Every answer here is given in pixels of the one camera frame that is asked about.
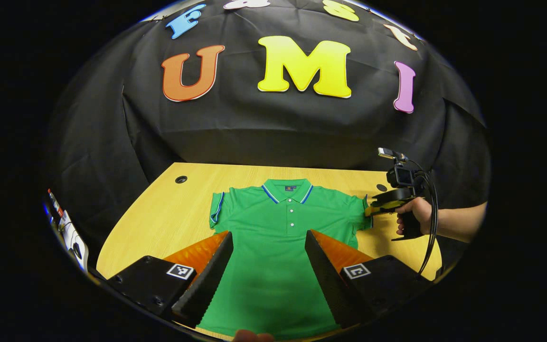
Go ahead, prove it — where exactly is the white printed object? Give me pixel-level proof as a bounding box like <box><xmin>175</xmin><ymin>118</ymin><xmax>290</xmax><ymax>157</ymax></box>
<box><xmin>57</xmin><ymin>209</ymin><xmax>89</xmax><ymax>272</ymax></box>

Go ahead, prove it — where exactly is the black backdrop cloth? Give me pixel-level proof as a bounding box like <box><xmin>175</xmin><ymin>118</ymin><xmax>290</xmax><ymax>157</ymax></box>
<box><xmin>46</xmin><ymin>0</ymin><xmax>491</xmax><ymax>281</ymax></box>

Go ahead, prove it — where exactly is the red-capped pen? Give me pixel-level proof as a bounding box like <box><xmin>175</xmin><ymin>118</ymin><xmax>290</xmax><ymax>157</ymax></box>
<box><xmin>47</xmin><ymin>189</ymin><xmax>64</xmax><ymax>218</ymax></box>

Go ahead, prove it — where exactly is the green T-shirt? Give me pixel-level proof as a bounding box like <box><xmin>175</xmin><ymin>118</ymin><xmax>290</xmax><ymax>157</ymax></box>
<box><xmin>198</xmin><ymin>178</ymin><xmax>374</xmax><ymax>340</ymax></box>

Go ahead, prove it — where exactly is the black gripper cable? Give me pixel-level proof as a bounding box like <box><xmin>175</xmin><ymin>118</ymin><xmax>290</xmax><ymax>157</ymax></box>
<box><xmin>409</xmin><ymin>159</ymin><xmax>440</xmax><ymax>278</ymax></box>

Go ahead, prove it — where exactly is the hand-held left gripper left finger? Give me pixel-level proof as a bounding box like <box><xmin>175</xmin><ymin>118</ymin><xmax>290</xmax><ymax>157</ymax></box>
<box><xmin>107</xmin><ymin>231</ymin><xmax>234</xmax><ymax>329</ymax></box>

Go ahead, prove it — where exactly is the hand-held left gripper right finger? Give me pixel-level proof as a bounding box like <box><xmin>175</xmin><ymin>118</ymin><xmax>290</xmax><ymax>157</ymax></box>
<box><xmin>304</xmin><ymin>230</ymin><xmax>433</xmax><ymax>329</ymax></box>

